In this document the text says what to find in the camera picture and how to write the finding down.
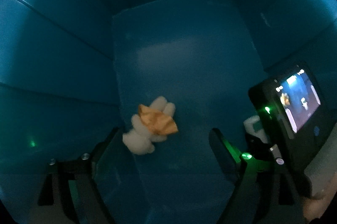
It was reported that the white plush duck toy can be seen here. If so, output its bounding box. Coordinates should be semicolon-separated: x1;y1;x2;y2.
122;96;178;155

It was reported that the person's right hand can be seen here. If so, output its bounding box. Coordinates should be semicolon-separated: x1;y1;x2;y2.
303;194;336;223

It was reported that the blue plastic storage bin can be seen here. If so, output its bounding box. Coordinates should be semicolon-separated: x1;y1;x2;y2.
1;0;336;223

